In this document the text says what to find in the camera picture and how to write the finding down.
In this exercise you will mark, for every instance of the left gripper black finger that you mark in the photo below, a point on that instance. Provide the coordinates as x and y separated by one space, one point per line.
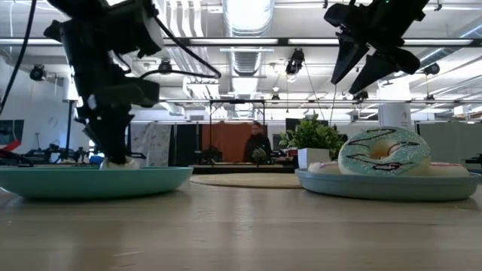
93 126
116 135

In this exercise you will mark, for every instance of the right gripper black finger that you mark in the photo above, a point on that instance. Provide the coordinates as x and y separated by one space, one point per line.
346 56
373 73

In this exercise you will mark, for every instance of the small white donut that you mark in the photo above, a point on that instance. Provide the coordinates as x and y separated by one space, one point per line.
130 164

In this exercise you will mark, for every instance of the large mint green donut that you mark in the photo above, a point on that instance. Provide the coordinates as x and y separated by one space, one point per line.
357 158

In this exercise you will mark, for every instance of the large pink iced donut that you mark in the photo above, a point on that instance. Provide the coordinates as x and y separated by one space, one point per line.
450 169

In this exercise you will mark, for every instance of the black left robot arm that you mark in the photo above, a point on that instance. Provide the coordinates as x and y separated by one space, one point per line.
101 26

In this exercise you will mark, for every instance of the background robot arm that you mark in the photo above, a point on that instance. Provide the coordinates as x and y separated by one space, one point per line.
52 154

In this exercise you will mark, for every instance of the patterned curtain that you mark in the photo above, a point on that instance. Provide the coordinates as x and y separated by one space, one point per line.
150 145

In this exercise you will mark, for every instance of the white pillar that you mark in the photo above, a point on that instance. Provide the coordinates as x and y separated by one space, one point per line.
394 113

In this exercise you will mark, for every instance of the black ceiling spotlight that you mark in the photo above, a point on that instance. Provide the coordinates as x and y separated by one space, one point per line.
432 69
37 72
295 62
165 66

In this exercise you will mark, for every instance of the teal green plate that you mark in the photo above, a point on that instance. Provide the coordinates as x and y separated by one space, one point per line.
94 182

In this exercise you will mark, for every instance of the potted green plant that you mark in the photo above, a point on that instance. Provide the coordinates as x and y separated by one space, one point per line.
312 137

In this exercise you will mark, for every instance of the orange partition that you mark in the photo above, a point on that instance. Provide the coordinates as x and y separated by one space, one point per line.
226 143

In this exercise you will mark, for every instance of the overhead light bar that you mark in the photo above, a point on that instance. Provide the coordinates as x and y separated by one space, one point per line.
233 41

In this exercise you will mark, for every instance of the grey-blue plate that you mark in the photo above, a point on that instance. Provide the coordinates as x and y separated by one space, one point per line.
388 188

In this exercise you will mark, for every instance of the person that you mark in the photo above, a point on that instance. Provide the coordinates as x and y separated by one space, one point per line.
257 145

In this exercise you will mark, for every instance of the small background plant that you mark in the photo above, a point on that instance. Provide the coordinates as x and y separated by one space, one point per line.
259 156

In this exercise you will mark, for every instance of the wall picture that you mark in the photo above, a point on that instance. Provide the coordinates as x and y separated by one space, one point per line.
11 133

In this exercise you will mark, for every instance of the silver ceiling duct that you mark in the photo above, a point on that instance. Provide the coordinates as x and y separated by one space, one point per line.
246 19

